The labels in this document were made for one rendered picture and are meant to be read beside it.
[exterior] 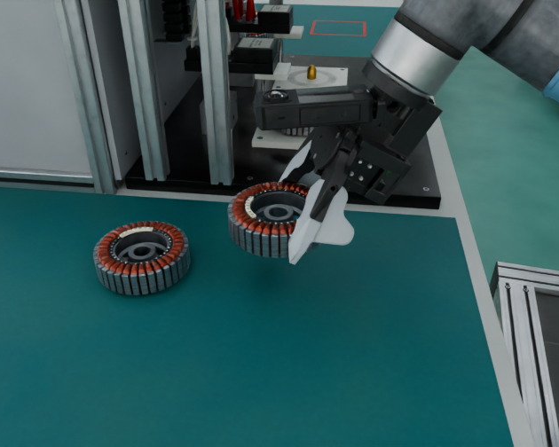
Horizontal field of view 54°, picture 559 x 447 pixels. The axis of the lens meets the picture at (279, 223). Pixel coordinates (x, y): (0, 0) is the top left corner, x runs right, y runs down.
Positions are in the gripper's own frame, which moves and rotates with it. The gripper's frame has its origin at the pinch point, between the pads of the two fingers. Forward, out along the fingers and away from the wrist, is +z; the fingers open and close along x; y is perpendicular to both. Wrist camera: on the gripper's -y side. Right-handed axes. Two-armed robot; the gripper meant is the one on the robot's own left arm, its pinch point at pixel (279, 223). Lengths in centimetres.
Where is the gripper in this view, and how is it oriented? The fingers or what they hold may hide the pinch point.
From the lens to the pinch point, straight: 61.3
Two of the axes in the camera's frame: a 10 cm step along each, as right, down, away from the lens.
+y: 8.6, 3.6, 3.5
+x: -1.0, -5.6, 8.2
